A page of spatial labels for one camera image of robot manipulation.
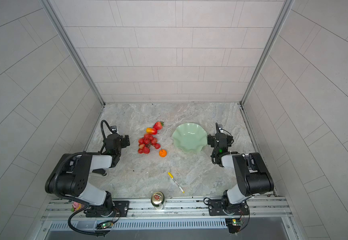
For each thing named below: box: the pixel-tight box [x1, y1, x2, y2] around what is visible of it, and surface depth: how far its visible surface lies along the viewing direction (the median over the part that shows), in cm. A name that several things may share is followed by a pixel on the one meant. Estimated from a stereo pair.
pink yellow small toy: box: [70, 201, 83, 212], surface depth 70 cm
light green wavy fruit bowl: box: [172, 122, 208, 154], surface depth 98 cm
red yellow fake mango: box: [146, 127, 157, 135], surface depth 99 cm
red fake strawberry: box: [153, 121, 164, 134], surface depth 102 cm
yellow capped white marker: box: [167, 172, 185, 194], surface depth 80 cm
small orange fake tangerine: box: [159, 149, 167, 158], surface depth 90 cm
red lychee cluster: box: [138, 133, 161, 154], surface depth 90 cm
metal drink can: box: [151, 191, 165, 211], surface depth 66 cm
